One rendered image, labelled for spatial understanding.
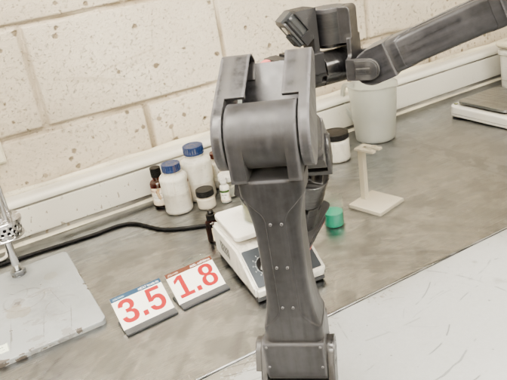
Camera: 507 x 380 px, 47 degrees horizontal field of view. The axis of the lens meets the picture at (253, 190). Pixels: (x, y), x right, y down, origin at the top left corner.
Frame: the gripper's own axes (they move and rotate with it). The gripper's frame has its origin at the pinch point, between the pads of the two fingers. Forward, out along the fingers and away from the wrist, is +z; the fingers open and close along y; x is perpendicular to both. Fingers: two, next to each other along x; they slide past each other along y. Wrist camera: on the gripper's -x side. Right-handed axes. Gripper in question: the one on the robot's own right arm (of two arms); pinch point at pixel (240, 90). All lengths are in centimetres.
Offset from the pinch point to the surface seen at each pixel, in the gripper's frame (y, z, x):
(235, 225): -0.5, 5.0, 23.3
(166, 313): 5.3, 21.3, 31.6
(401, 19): -56, -71, 7
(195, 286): 2.4, 15.1, 30.5
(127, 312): 3.8, 27.1, 29.9
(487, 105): -29, -77, 28
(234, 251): 3.7, 7.4, 25.8
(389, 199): -5.6, -30.1, 31.7
